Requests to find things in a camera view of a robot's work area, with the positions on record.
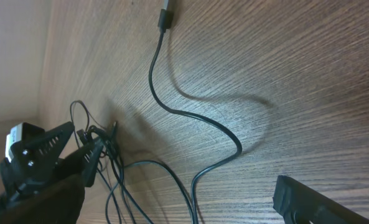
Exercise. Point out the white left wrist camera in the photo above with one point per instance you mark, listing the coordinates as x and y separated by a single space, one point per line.
18 133

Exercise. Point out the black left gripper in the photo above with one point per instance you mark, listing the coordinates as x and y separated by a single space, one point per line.
36 164

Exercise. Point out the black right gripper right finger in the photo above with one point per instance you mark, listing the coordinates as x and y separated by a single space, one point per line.
298 203

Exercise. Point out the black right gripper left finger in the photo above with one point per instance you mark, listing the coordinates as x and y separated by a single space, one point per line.
58 203

